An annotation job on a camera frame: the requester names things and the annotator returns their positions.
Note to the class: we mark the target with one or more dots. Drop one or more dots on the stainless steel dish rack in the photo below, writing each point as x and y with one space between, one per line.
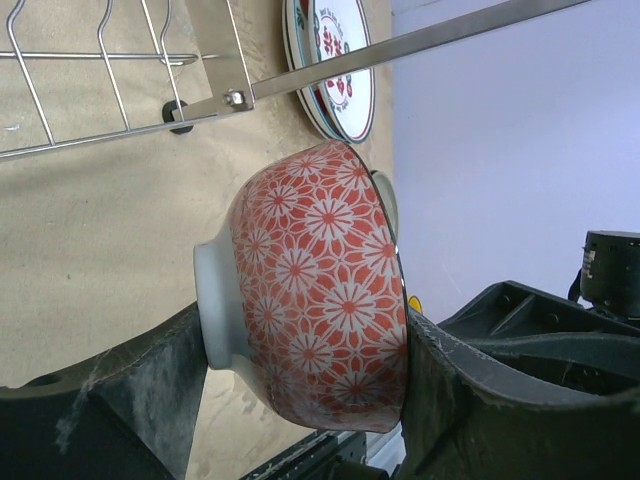
77 73

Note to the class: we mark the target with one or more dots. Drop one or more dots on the grey green small plate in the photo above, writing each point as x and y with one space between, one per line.
387 194

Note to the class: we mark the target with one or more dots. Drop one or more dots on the white plate with red characters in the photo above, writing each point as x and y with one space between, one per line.
338 29

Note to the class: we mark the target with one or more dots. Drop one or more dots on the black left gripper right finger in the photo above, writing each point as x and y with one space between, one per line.
468 416

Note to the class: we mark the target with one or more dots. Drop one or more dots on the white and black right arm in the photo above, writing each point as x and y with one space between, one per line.
608 279

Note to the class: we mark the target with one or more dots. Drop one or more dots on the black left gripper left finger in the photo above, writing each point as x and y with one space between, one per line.
127 413

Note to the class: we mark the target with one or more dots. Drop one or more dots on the teal rimmed plate underneath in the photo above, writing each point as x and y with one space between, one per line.
295 26

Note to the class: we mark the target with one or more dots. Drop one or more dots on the black white patterned bowl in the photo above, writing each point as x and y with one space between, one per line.
301 293

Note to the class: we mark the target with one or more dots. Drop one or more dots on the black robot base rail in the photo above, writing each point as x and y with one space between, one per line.
347 455

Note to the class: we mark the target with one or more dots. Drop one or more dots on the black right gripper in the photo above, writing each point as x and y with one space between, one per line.
551 338

